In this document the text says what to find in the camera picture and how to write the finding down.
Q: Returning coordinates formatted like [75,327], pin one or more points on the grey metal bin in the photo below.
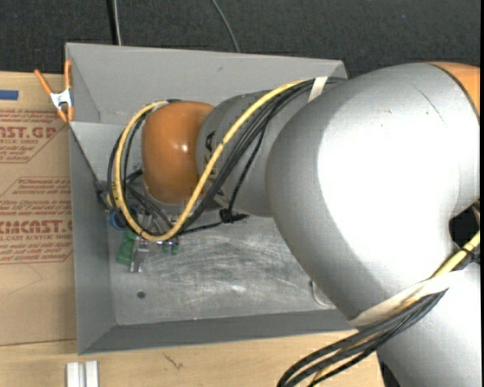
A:
[226,272]

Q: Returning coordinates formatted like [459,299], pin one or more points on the green block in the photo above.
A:
[125,250]

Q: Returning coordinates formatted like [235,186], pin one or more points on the brown cardboard board red print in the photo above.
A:
[32,288]

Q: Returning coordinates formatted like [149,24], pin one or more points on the blue round object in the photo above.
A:
[115,219]

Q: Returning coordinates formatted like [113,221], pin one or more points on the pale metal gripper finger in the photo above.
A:
[138,258]

